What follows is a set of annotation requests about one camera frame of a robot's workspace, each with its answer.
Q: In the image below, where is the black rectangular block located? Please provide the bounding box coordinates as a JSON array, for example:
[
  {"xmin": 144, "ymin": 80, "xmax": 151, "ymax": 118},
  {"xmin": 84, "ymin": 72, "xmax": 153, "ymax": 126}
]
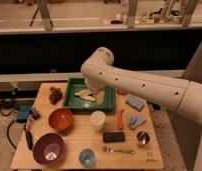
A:
[{"xmin": 103, "ymin": 132, "xmax": 125, "ymax": 143}]

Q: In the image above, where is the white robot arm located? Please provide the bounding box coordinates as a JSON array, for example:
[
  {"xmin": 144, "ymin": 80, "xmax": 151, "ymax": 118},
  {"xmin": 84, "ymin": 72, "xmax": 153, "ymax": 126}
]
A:
[{"xmin": 81, "ymin": 47, "xmax": 202, "ymax": 171}]

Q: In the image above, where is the black cable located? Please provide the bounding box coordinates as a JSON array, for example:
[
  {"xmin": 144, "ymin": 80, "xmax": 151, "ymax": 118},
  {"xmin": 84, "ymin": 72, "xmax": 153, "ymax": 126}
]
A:
[{"xmin": 0, "ymin": 96, "xmax": 28, "ymax": 150}]

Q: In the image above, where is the green plastic tray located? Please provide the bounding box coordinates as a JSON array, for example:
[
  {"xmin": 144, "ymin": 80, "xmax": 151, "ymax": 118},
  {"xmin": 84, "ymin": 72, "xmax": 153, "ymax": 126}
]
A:
[{"xmin": 62, "ymin": 78, "xmax": 115, "ymax": 112}]

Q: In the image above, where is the red bowl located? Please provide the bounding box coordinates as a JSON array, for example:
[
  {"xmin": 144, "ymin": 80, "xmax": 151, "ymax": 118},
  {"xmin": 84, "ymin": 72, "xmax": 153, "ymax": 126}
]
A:
[{"xmin": 48, "ymin": 108, "xmax": 73, "ymax": 132}]

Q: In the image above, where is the silver fork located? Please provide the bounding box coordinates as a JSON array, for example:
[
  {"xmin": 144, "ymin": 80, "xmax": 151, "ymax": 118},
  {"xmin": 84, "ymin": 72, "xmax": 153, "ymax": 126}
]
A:
[{"xmin": 102, "ymin": 147, "xmax": 135, "ymax": 154}]

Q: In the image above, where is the blue power box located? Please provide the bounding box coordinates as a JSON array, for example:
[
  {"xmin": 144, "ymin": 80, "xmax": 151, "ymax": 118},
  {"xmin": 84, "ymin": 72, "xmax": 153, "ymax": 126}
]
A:
[{"xmin": 16, "ymin": 105, "xmax": 32, "ymax": 123}]

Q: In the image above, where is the white paper cup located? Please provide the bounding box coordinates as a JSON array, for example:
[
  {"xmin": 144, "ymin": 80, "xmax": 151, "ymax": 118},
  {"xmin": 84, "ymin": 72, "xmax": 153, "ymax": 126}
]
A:
[{"xmin": 90, "ymin": 111, "xmax": 106, "ymax": 131}]

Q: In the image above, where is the purple bowl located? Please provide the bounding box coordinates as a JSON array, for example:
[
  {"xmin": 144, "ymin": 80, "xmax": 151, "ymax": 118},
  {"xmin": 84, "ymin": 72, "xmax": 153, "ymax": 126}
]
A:
[{"xmin": 33, "ymin": 133, "xmax": 64, "ymax": 165}]

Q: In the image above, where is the wooden table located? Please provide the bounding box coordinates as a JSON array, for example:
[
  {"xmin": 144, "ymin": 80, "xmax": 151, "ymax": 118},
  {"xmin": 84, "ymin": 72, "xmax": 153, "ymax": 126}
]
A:
[{"xmin": 11, "ymin": 83, "xmax": 163, "ymax": 169}]

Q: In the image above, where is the blue grey cloth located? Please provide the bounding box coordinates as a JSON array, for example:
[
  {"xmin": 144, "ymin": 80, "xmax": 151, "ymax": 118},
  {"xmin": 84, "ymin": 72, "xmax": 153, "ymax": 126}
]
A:
[{"xmin": 128, "ymin": 115, "xmax": 146, "ymax": 130}]

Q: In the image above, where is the dark red grape bunch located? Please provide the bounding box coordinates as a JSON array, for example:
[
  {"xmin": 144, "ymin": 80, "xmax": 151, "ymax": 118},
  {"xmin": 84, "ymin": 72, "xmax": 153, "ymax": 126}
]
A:
[{"xmin": 49, "ymin": 87, "xmax": 63, "ymax": 105}]

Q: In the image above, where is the orange carrot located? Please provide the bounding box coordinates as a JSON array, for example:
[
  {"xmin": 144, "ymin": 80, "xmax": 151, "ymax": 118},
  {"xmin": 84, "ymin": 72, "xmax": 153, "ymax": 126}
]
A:
[{"xmin": 117, "ymin": 109, "xmax": 124, "ymax": 130}]

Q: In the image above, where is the black handled tool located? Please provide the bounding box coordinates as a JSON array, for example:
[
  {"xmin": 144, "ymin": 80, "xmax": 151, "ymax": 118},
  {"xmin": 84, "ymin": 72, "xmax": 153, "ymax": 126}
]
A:
[{"xmin": 24, "ymin": 121, "xmax": 33, "ymax": 150}]

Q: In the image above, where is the orange fruit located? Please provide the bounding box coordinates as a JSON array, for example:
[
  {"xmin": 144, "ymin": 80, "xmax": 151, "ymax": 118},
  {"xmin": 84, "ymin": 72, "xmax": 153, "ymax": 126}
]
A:
[{"xmin": 117, "ymin": 90, "xmax": 128, "ymax": 95}]

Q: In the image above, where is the small blue cup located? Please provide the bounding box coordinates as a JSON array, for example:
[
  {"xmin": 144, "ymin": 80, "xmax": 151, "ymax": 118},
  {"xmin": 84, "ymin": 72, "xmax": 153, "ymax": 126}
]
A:
[{"xmin": 79, "ymin": 149, "xmax": 95, "ymax": 168}]

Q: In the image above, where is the small metal cup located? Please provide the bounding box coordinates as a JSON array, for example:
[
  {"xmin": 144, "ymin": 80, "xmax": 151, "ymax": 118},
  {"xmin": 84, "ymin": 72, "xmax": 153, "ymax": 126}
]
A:
[{"xmin": 137, "ymin": 131, "xmax": 150, "ymax": 146}]

